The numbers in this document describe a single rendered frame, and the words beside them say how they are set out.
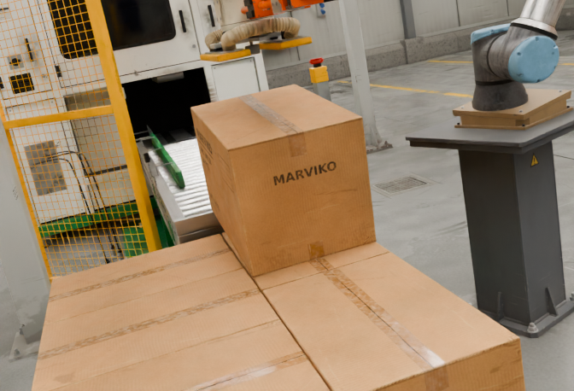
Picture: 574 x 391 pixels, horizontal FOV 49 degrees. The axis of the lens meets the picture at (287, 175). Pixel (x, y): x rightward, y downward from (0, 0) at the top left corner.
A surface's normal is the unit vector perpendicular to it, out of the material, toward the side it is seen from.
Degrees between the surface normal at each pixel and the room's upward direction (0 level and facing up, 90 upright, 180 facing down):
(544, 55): 98
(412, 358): 0
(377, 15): 90
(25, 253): 90
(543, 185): 90
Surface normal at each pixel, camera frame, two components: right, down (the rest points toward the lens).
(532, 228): 0.59, 0.09
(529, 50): 0.18, 0.35
